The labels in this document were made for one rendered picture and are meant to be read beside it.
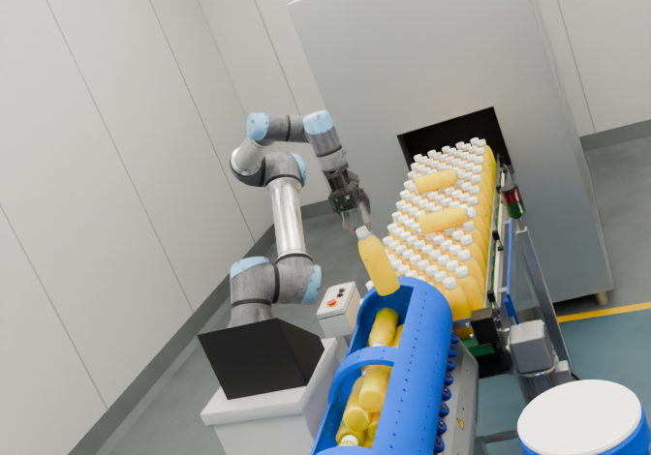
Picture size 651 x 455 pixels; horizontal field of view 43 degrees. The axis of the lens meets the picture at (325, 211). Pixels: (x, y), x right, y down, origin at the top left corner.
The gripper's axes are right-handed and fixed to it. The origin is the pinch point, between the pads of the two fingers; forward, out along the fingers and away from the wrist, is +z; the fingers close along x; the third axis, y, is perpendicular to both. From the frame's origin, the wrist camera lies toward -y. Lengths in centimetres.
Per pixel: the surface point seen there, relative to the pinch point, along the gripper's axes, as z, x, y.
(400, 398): 26, 9, 49
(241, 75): -1, -200, -465
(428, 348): 29.7, 12.2, 22.0
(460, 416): 56, 12, 15
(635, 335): 144, 58, -157
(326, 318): 37, -31, -27
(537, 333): 59, 33, -26
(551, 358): 68, 35, -25
